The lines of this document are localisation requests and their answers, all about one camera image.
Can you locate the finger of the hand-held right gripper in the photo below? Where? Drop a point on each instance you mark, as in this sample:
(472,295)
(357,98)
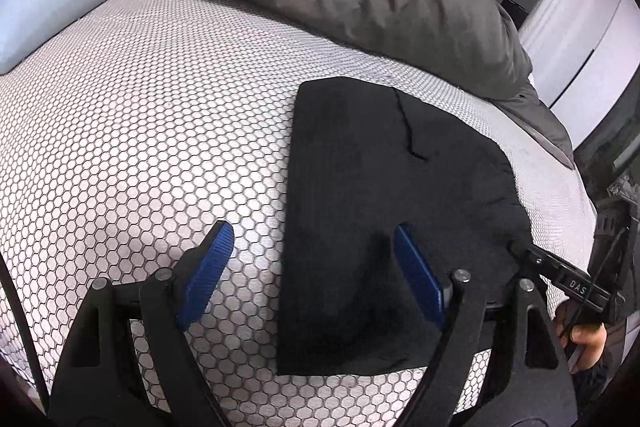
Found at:
(575,284)

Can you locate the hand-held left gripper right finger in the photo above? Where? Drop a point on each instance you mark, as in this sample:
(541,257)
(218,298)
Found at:
(417,274)

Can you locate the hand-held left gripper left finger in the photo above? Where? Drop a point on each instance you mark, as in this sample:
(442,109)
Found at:
(210,267)

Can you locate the black pants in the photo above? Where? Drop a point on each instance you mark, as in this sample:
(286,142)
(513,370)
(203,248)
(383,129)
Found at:
(350,182)

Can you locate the person's right hand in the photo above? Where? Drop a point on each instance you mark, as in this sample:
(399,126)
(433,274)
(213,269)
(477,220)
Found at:
(590,342)

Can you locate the light blue pillow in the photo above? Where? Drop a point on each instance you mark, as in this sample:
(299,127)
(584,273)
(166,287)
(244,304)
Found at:
(45,2)

